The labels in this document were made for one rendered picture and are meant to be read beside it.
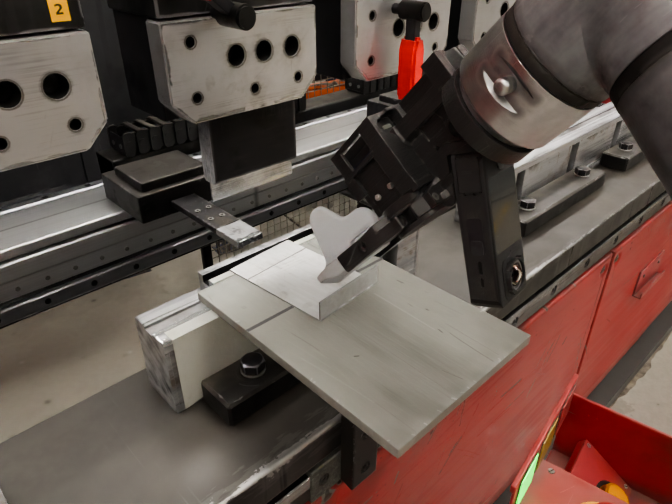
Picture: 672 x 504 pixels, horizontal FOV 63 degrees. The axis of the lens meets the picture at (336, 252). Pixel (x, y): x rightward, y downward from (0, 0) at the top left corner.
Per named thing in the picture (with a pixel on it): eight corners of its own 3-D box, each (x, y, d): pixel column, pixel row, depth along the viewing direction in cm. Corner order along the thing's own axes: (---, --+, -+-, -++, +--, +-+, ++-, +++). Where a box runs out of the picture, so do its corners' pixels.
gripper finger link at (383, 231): (354, 245, 46) (430, 183, 41) (366, 262, 46) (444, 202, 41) (324, 259, 42) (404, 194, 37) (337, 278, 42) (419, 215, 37)
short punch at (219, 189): (218, 204, 53) (206, 107, 48) (207, 198, 54) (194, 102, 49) (297, 176, 59) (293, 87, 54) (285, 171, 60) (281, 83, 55)
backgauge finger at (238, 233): (207, 271, 60) (201, 231, 58) (105, 198, 76) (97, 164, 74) (291, 235, 67) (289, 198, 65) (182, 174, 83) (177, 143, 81)
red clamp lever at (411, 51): (413, 106, 56) (421, 2, 51) (383, 98, 59) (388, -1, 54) (424, 103, 57) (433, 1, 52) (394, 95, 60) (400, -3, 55)
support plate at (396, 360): (397, 459, 38) (398, 450, 38) (198, 300, 55) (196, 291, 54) (529, 343, 49) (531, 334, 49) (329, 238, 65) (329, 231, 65)
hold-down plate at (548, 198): (523, 238, 89) (526, 222, 87) (494, 227, 92) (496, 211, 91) (603, 186, 106) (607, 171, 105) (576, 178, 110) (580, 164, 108)
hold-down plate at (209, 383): (231, 429, 55) (228, 408, 54) (202, 400, 59) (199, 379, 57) (419, 306, 73) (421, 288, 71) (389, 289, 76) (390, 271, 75)
